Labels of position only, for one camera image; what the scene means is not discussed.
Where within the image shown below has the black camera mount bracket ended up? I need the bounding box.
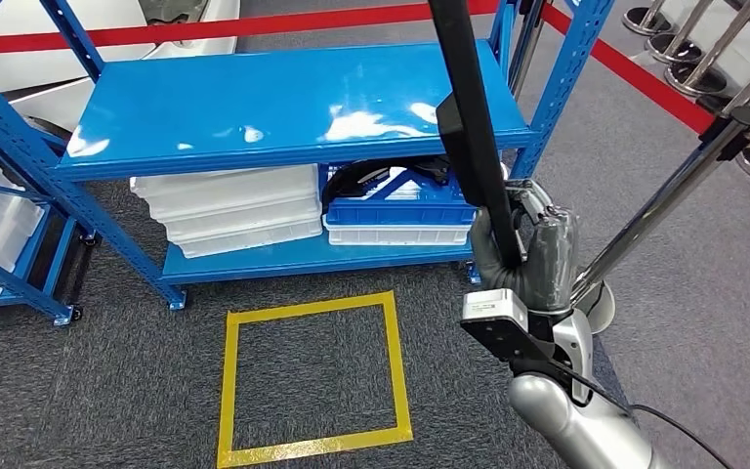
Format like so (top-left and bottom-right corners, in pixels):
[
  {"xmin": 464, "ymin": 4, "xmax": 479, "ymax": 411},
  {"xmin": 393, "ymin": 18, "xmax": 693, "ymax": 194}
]
[{"xmin": 459, "ymin": 315, "xmax": 573, "ymax": 386}]

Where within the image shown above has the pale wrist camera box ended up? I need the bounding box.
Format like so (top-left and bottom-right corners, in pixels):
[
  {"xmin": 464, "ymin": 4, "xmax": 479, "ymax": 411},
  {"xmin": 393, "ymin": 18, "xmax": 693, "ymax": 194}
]
[{"xmin": 462, "ymin": 288, "xmax": 529, "ymax": 327}]

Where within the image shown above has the large blue metal shelf rack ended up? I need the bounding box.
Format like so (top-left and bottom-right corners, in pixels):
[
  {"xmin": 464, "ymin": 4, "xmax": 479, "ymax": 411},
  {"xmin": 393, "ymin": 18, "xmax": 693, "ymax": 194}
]
[{"xmin": 0, "ymin": 0, "xmax": 615, "ymax": 312}]

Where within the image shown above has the white plastic tray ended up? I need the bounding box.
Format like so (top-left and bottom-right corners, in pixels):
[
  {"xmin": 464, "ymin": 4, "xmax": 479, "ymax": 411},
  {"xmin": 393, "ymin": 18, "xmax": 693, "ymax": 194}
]
[
  {"xmin": 162, "ymin": 205, "xmax": 323, "ymax": 244},
  {"xmin": 177, "ymin": 223, "xmax": 324, "ymax": 259},
  {"xmin": 130, "ymin": 164, "xmax": 322, "ymax": 218}
]

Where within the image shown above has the blue plastic crate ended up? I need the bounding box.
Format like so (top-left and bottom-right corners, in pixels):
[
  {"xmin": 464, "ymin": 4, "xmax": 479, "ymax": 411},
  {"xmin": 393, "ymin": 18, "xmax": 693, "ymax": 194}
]
[{"xmin": 322, "ymin": 161, "xmax": 479, "ymax": 228}]

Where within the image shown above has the black plastic plate bracket part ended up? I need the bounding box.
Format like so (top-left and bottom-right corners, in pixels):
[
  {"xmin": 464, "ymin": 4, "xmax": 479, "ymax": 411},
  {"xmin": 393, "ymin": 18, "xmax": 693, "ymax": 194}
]
[{"xmin": 426, "ymin": 0, "xmax": 523, "ymax": 270}]

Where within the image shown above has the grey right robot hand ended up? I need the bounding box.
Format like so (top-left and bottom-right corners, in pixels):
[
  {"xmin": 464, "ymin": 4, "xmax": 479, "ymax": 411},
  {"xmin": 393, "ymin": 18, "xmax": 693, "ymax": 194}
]
[{"xmin": 468, "ymin": 178, "xmax": 581, "ymax": 316}]

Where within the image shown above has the white car body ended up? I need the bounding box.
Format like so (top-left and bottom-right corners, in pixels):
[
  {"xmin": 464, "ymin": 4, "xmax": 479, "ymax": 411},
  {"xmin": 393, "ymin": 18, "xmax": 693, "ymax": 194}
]
[{"xmin": 0, "ymin": 0, "xmax": 241, "ymax": 134}]

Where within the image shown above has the chrome stanchion with belt head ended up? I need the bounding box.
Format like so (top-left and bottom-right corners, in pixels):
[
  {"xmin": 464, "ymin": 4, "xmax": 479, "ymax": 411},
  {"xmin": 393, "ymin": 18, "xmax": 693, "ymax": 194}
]
[{"xmin": 568, "ymin": 105, "xmax": 750, "ymax": 336}]

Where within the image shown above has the long red barrier belt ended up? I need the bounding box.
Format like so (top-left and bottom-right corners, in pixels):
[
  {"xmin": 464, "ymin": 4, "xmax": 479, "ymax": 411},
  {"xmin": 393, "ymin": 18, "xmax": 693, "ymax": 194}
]
[{"xmin": 0, "ymin": 0, "xmax": 500, "ymax": 57}]

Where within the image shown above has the white plastic crate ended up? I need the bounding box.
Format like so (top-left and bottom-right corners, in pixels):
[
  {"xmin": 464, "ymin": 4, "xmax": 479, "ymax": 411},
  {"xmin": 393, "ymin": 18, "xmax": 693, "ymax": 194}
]
[{"xmin": 322, "ymin": 216, "xmax": 474, "ymax": 247}]

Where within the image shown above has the yellow floor tape square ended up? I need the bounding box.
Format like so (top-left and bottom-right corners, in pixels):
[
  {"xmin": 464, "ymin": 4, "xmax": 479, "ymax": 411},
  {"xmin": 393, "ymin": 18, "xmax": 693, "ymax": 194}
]
[{"xmin": 216, "ymin": 289, "xmax": 414, "ymax": 469}]

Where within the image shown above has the small blue metal shelf rack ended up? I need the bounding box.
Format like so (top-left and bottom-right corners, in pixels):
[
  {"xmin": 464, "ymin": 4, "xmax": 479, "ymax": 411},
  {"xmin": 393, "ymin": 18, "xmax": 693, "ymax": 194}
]
[{"xmin": 0, "ymin": 132, "xmax": 85, "ymax": 327}]

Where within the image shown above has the dark barrier post behind rack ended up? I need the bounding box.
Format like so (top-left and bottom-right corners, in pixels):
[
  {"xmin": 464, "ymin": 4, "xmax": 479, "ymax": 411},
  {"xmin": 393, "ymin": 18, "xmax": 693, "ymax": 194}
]
[{"xmin": 507, "ymin": 0, "xmax": 548, "ymax": 99}]

